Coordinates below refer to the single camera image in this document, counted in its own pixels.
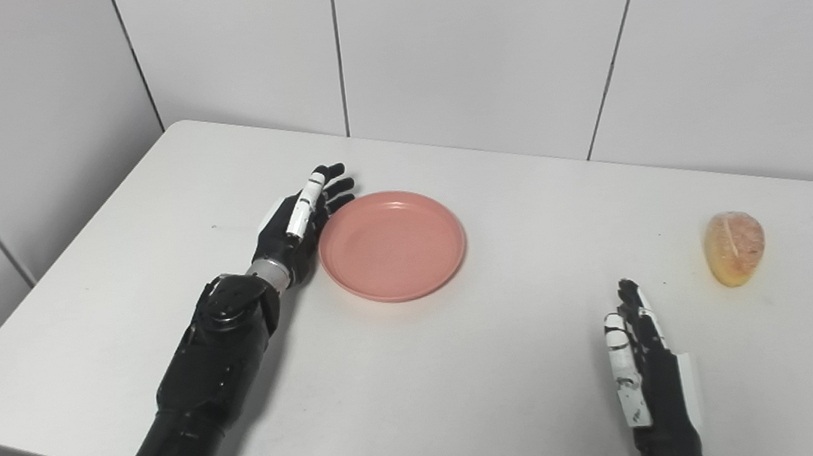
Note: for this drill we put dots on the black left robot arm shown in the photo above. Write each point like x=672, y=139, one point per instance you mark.
x=210, y=369

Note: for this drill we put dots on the pink round plate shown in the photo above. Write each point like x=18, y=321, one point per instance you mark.
x=393, y=248

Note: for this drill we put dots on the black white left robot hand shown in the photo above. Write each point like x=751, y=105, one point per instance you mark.
x=284, y=245

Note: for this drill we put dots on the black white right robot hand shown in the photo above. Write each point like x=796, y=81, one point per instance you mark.
x=662, y=397

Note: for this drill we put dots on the yellow-orange peeled fruit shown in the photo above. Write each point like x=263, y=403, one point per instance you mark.
x=735, y=248

